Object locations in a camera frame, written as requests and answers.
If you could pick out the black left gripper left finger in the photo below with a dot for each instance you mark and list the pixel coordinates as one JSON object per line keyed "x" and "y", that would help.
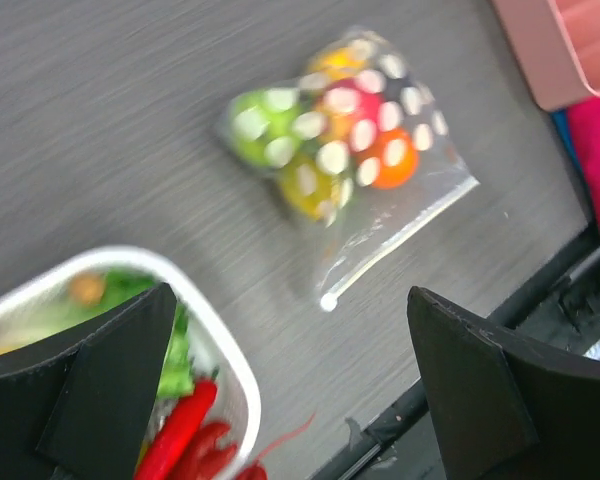
{"x": 76, "y": 405}

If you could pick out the yellow star fruit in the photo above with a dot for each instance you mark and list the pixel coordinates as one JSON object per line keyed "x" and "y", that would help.
{"x": 318, "y": 195}

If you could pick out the yellow lemon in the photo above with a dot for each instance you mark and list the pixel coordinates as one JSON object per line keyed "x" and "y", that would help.
{"x": 337, "y": 64}

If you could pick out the clear dotted zip bag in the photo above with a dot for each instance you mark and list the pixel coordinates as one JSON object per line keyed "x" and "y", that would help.
{"x": 375, "y": 222}

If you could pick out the pink compartment organizer tray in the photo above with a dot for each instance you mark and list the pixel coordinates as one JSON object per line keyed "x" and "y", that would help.
{"x": 557, "y": 46}

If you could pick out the green lettuce leaf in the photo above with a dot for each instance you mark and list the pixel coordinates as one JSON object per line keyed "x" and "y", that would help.
{"x": 92, "y": 294}

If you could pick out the white fruit basket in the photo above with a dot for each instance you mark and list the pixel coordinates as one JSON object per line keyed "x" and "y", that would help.
{"x": 212, "y": 345}

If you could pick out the red chili peppers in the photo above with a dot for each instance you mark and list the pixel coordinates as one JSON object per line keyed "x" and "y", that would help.
{"x": 187, "y": 445}

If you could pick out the green apple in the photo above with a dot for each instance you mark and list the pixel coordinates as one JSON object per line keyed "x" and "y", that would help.
{"x": 260, "y": 123}

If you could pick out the orange fruit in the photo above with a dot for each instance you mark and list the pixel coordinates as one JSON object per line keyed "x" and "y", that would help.
{"x": 389, "y": 162}

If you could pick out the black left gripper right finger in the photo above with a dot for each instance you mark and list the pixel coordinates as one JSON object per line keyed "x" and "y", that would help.
{"x": 503, "y": 405}

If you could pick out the red yellow apple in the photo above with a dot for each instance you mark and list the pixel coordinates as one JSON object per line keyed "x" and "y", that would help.
{"x": 351, "y": 114}

